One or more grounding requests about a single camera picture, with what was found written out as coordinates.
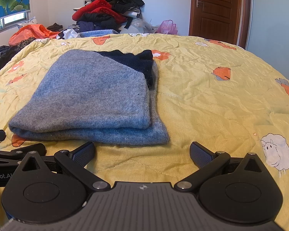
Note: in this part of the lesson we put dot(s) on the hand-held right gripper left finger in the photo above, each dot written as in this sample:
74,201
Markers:
83,154

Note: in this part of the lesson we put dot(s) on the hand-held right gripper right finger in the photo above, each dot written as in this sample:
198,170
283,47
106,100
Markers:
201,156

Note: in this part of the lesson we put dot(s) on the grey sweater with navy sleeves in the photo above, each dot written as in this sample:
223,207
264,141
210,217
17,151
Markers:
86,96

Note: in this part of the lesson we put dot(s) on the pile of clothes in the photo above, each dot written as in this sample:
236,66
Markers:
106,7

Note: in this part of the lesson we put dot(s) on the yellow printed blanket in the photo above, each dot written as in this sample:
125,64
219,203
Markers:
207,113

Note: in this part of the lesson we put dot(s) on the leopard print cloth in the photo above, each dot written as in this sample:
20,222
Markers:
26,43

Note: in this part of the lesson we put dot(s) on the orange plastic bag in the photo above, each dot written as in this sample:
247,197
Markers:
29,33

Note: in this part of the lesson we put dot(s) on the window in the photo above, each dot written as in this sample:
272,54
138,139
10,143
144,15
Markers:
9,22

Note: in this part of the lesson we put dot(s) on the patterned white cushion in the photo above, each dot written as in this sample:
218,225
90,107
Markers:
26,23

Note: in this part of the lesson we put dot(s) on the light blue knit cloth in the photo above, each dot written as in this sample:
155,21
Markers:
98,33

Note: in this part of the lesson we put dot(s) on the dark brown cloth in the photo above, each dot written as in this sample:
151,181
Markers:
55,27

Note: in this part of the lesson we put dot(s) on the pink plastic bag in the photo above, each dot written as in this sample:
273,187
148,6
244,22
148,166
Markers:
167,27

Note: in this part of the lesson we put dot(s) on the clear plastic bag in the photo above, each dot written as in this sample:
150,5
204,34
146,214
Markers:
139,26

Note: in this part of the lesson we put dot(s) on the brown wooden door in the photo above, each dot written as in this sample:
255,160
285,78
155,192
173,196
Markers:
216,12

